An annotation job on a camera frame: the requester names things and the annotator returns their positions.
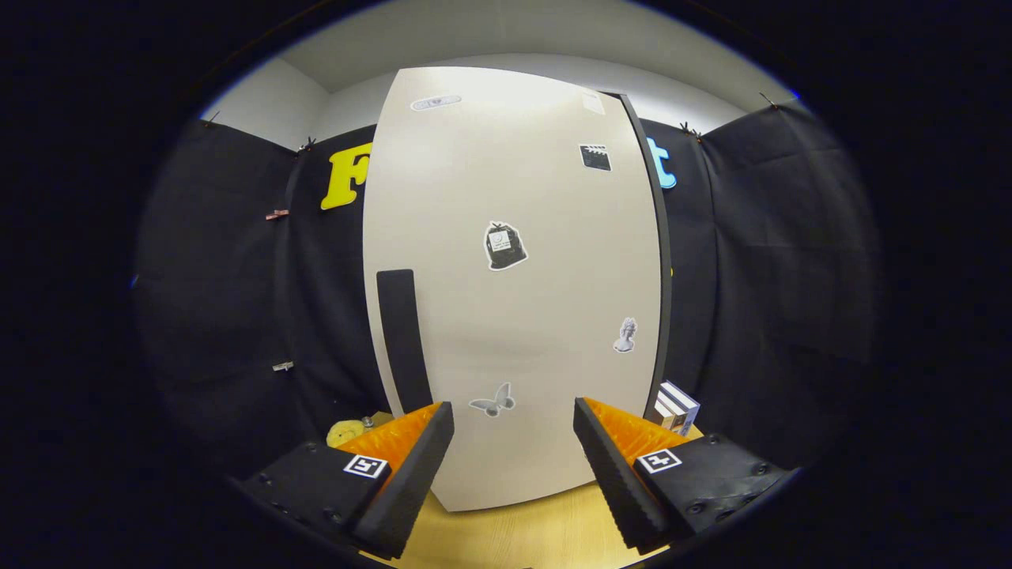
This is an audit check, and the grey cabinet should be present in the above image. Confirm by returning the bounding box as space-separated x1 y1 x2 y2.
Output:
605 91 674 404

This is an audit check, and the black backdrop cloth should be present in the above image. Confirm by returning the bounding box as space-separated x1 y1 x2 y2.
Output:
134 99 882 483

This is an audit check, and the yellow corn plush toy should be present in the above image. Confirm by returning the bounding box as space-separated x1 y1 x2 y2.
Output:
327 420 368 449

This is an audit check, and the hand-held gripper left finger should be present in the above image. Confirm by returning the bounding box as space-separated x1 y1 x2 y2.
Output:
241 401 455 560

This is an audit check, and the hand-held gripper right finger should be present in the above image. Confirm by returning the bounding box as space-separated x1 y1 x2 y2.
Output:
573 397 794 554

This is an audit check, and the black door handle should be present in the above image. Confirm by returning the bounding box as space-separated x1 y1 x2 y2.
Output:
376 269 434 414

